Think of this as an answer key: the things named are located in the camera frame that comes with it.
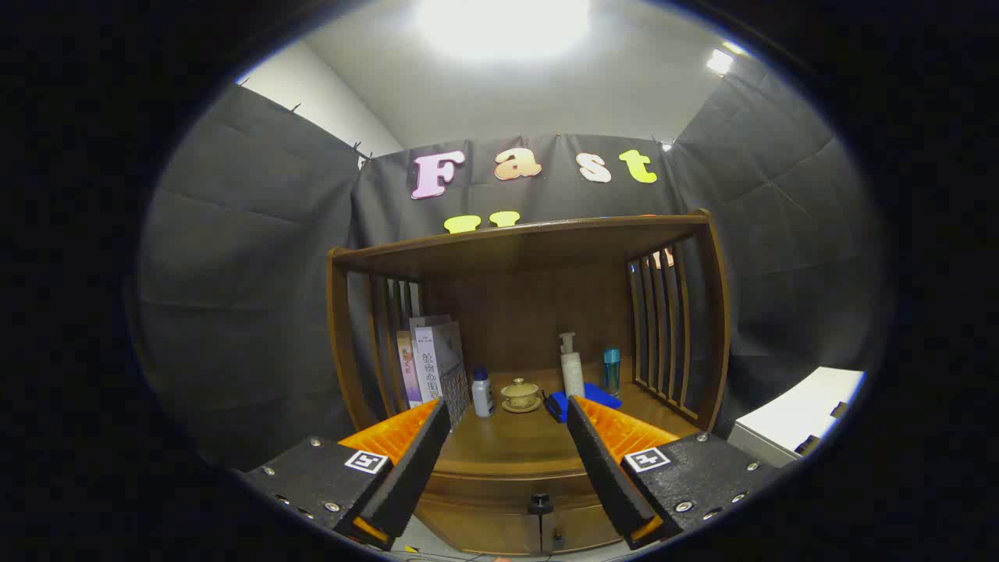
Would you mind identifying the yellow lidded teacup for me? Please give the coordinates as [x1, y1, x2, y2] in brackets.
[500, 377, 543, 414]

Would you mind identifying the large ceiling light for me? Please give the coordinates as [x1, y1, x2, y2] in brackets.
[414, 0, 594, 63]

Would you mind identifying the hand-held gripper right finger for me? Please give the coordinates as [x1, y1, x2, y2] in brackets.
[567, 395, 781, 550]

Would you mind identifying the brown wooden cabinet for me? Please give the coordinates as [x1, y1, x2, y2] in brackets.
[326, 209, 732, 557]

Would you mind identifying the white bottle blue cap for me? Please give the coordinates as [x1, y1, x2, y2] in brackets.
[471, 367, 496, 418]

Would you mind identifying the thick white patterned book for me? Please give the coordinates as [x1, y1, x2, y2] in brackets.
[411, 320, 471, 426]

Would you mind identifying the wooden countertop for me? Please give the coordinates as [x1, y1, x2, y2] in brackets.
[347, 367, 703, 478]

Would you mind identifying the brown wooden drawer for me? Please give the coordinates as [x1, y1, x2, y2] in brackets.
[421, 468, 606, 520]

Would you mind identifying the white pump bottle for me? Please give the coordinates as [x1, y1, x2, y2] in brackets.
[559, 332, 586, 399]

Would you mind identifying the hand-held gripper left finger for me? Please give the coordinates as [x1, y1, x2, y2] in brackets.
[234, 398, 452, 551]

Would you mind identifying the blue folded cloth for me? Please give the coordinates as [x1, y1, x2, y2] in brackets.
[546, 381, 624, 422]

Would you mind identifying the purple spine book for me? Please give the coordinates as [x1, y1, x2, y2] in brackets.
[396, 329, 422, 409]

